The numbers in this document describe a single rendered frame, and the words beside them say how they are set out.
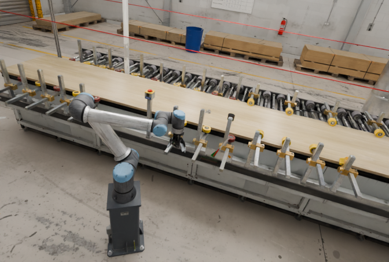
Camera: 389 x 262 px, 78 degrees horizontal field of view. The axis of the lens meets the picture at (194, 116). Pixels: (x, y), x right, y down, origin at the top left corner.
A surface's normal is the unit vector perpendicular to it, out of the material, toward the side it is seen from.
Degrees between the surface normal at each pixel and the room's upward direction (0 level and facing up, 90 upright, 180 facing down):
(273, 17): 90
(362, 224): 90
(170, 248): 0
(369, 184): 90
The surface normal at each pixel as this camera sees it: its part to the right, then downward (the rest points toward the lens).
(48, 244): 0.12, -0.85
